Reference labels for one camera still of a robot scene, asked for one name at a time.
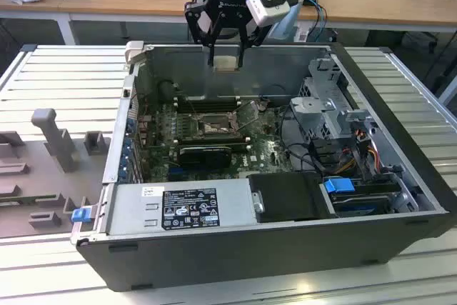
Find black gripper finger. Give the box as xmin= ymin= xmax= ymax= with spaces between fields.
xmin=236 ymin=14 xmax=269 ymax=69
xmin=184 ymin=0 xmax=229 ymax=67

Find silver CPU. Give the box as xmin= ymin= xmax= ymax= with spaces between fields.
xmin=214 ymin=55 xmax=238 ymax=71

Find metal socket cover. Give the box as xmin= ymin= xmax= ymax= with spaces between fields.
xmin=231 ymin=100 xmax=261 ymax=132

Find CPU socket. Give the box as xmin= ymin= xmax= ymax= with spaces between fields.
xmin=196 ymin=111 xmax=239 ymax=139

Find black cylindrical component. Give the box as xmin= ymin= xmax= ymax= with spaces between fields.
xmin=158 ymin=81 xmax=176 ymax=103

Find grey optical drive bay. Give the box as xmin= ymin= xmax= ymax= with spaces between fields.
xmin=298 ymin=56 xmax=353 ymax=106

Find green motherboard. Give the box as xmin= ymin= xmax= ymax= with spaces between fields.
xmin=134 ymin=99 xmax=297 ymax=183

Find grey metal drive cage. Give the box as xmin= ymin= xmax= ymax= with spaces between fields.
xmin=288 ymin=96 xmax=380 ymax=184

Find black graphics card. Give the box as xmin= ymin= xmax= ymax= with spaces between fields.
xmin=177 ymin=145 xmax=233 ymax=169

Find black plastic shroud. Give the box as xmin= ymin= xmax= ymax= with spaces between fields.
xmin=246 ymin=171 xmax=339 ymax=224

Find blue disk carrier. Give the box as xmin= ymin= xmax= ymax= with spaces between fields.
xmin=323 ymin=175 xmax=391 ymax=217

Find grey parts rack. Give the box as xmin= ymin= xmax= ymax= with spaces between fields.
xmin=0 ymin=107 xmax=112 ymax=239

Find grey power supply unit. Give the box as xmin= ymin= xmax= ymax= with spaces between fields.
xmin=106 ymin=178 xmax=258 ymax=237

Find blue case latch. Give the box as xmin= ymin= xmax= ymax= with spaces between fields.
xmin=71 ymin=208 xmax=91 ymax=223

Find black PC case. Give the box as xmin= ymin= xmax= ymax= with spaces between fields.
xmin=69 ymin=40 xmax=457 ymax=294

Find green board in rack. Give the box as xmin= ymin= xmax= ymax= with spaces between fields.
xmin=0 ymin=194 xmax=59 ymax=206

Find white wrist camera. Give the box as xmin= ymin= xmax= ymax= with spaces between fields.
xmin=245 ymin=0 xmax=291 ymax=29

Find grey case handle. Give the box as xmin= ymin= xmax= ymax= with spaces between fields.
xmin=124 ymin=41 xmax=145 ymax=67

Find blue cables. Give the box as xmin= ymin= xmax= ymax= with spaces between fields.
xmin=302 ymin=0 xmax=328 ymax=31

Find black looped cable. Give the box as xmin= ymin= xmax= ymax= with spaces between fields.
xmin=279 ymin=104 xmax=323 ymax=174

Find yellow red orange wires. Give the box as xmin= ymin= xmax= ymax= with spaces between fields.
xmin=335 ymin=139 xmax=380 ymax=174

